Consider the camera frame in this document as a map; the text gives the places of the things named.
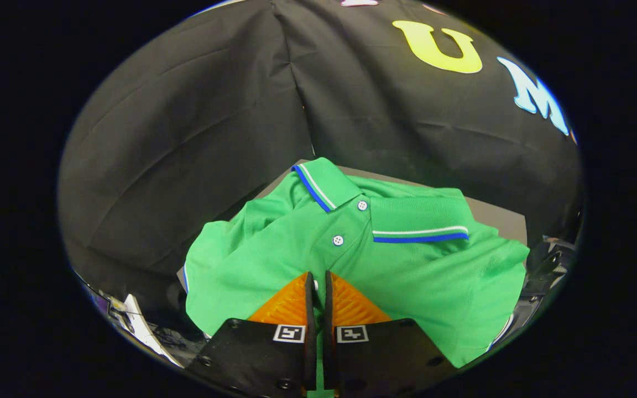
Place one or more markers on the white flat panel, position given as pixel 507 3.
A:
pixel 141 326

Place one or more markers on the green polo shirt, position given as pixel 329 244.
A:
pixel 423 282

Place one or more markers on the grey cabinet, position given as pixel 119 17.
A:
pixel 495 218

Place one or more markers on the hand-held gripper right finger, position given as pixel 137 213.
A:
pixel 328 331

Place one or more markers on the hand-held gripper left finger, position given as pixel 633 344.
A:
pixel 311 331

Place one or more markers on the black backdrop cloth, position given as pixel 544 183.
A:
pixel 213 138

